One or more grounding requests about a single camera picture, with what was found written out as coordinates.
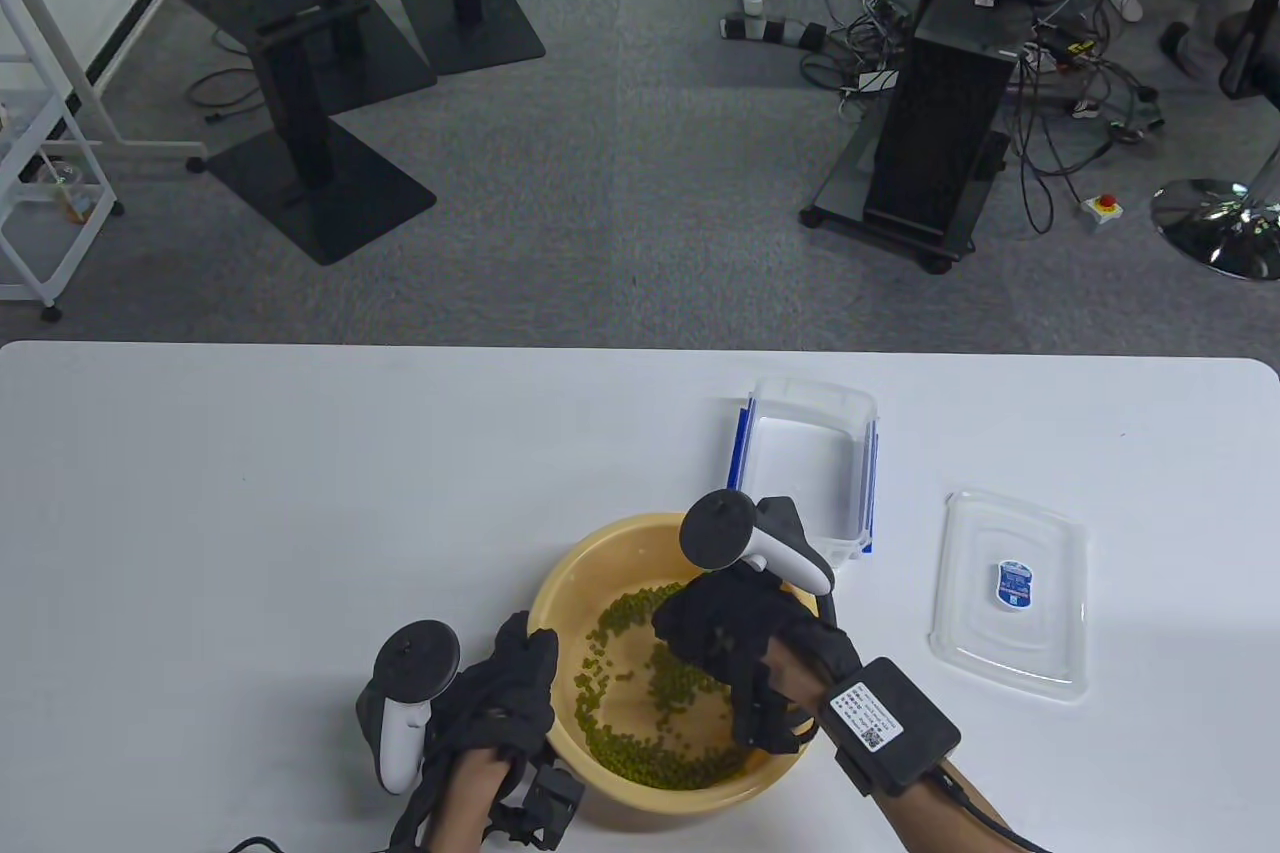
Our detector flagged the person's right hand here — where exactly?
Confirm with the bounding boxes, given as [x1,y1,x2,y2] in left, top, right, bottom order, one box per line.
[652,568,863,756]

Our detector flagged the person's left hand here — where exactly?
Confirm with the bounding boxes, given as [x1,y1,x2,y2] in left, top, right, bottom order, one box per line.
[418,609,559,769]

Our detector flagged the black and white controller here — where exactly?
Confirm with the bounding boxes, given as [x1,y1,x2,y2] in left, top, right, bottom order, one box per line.
[355,618,463,791]
[680,490,836,597]

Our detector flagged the green mung beans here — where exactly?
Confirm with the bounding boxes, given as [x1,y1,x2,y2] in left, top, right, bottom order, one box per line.
[573,581,758,791]

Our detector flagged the clear container with blue clips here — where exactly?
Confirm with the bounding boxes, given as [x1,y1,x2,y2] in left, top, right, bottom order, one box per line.
[722,376,881,569]

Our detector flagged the yellow plastic basin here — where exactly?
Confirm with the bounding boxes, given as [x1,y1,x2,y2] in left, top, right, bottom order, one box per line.
[527,513,816,816]

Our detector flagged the clear lid with blue label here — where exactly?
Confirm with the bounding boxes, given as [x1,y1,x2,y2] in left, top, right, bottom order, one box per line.
[928,489,1091,704]

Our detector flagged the person's left forearm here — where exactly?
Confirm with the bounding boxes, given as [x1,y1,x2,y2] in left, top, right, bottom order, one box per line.
[420,748,511,853]

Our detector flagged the person's right forearm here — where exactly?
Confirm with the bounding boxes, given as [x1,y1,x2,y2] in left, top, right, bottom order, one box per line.
[885,758,1031,853]

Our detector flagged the black rolling cart base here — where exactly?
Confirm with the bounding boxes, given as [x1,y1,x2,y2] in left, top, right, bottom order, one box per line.
[800,128,1011,276]

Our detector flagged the black computer tower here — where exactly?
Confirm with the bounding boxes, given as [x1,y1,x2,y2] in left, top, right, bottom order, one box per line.
[865,0,1023,244]

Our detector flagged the grey power strip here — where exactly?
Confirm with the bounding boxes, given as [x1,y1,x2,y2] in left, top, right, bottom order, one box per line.
[722,13,829,49]

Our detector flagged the chrome chair base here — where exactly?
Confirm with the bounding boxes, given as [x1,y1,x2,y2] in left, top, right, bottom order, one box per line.
[1150,176,1280,282]

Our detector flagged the small clear bottle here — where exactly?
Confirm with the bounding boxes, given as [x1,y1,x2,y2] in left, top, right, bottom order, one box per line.
[45,155,93,224]

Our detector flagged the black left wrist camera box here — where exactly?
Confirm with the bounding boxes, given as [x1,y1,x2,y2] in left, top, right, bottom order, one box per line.
[495,761,586,851]

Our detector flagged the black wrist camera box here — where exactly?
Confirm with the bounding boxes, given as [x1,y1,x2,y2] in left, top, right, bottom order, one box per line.
[822,658,963,799]
[495,761,586,851]

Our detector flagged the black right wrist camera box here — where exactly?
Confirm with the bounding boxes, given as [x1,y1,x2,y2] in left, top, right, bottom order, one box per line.
[822,658,963,799]

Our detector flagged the black stand with tilted frame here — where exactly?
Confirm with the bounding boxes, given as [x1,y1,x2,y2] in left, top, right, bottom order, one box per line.
[148,0,438,266]

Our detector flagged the tangle of cables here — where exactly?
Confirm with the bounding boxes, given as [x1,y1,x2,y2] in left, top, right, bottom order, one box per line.
[800,0,1166,236]

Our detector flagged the loose black cable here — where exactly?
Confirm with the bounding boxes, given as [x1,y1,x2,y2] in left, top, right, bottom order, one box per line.
[188,68,269,126]

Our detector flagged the white wire rack cart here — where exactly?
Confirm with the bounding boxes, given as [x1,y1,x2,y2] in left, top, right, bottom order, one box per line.
[0,0,126,324]

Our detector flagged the white whiteboard frame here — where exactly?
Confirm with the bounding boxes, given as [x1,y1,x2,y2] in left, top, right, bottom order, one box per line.
[0,0,236,174]

